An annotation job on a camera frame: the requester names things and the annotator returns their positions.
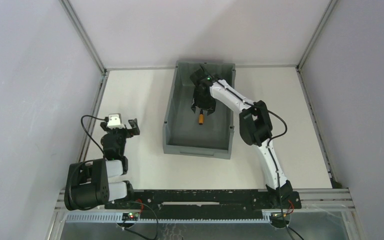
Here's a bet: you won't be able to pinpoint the orange handled screwdriver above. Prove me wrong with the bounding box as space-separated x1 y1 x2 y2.
198 112 205 126

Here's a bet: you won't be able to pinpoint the right corner aluminium post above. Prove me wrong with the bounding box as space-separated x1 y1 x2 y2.
296 0 339 71

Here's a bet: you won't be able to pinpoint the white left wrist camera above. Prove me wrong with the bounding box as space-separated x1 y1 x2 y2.
107 113 126 129

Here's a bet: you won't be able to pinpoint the front aluminium frame rails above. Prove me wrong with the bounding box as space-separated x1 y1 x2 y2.
53 188 357 214

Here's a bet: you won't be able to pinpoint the grey slotted cable duct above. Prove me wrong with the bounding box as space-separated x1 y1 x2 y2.
65 212 270 224

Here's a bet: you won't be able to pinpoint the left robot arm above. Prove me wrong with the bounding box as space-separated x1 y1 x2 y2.
64 113 140 211

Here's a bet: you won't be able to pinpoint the left aluminium frame rail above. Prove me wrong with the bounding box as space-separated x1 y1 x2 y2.
77 71 109 163

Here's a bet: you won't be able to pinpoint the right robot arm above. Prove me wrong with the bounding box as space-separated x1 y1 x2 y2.
191 75 293 202

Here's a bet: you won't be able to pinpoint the right controller board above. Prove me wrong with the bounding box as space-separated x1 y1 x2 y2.
269 212 291 229

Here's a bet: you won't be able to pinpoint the left corner aluminium post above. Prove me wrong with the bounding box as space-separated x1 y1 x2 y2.
59 0 107 75

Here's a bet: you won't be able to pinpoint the controller board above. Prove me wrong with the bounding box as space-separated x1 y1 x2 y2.
121 212 140 222
269 212 291 229

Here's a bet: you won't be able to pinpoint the corner aluminium post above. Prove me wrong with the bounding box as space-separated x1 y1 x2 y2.
296 0 339 71
59 0 107 75

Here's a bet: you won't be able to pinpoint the left controller board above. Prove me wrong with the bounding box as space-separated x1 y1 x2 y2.
121 212 140 222

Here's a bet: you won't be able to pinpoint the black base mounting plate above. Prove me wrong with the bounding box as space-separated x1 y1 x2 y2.
104 189 302 221

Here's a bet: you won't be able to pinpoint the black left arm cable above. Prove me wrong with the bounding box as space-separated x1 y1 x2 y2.
80 114 109 157

